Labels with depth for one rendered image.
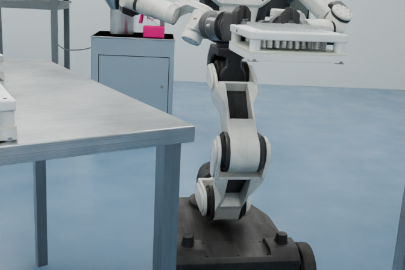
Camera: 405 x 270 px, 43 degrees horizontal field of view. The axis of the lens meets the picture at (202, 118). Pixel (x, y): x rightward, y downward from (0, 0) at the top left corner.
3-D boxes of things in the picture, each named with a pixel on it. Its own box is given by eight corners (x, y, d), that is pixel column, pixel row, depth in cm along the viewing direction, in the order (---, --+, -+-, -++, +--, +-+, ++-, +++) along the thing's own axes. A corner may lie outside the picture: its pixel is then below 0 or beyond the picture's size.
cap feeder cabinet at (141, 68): (90, 135, 398) (90, 35, 380) (99, 118, 453) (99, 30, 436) (172, 137, 403) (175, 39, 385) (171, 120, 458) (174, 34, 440)
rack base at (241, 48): (346, 63, 127) (346, 53, 127) (249, 61, 124) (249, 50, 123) (310, 51, 151) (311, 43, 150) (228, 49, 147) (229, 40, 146)
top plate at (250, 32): (348, 43, 126) (349, 34, 126) (250, 40, 122) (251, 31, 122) (312, 34, 150) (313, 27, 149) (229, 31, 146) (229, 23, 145)
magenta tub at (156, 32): (142, 37, 386) (143, 26, 384) (143, 36, 398) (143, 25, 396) (164, 38, 387) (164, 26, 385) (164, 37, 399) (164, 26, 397)
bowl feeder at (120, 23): (96, 34, 396) (96, -16, 387) (101, 31, 431) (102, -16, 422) (160, 37, 400) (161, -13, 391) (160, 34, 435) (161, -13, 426)
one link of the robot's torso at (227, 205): (196, 196, 218) (213, 125, 182) (242, 195, 222) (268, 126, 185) (199, 229, 209) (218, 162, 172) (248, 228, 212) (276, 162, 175)
